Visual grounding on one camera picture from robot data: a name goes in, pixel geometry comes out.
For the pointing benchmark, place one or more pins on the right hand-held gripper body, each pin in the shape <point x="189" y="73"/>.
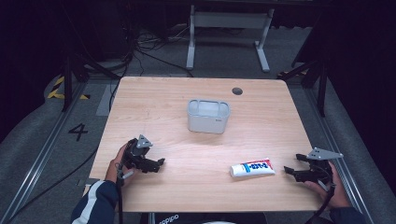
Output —
<point x="320" y="172"/>

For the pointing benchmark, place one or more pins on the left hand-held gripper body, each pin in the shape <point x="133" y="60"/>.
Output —
<point x="134" y="154"/>

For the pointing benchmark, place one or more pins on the white toothpaste tube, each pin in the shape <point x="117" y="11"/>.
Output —
<point x="252" y="168"/>

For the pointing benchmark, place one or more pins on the grey plastic organizer box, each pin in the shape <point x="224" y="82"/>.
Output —
<point x="208" y="123"/>

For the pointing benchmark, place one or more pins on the person's left hand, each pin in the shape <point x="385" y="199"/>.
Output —
<point x="113" y="169"/>

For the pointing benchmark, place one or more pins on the person's right hand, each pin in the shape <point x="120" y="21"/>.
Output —
<point x="337" y="196"/>

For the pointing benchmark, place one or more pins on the metal table leg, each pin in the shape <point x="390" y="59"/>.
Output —
<point x="151" y="218"/>

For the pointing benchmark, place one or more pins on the grey floor tape patch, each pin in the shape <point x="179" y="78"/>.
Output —
<point x="104" y="102"/>

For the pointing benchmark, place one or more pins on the person's dark printed clothing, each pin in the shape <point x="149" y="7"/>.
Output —
<point x="193" y="218"/>

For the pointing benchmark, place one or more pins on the black tripod stand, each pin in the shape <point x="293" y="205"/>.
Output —
<point x="69" y="77"/>
<point x="320" y="84"/>

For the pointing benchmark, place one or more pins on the dark round table grommet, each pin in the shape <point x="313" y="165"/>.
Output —
<point x="237" y="91"/>

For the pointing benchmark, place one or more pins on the yellow black floor tape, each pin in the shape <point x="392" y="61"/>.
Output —
<point x="56" y="91"/>

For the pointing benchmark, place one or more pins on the aluminium floor rail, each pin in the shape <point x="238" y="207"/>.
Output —
<point x="40" y="155"/>
<point x="339" y="161"/>

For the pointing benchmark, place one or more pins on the white metal desk frame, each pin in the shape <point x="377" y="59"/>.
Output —
<point x="230" y="19"/>

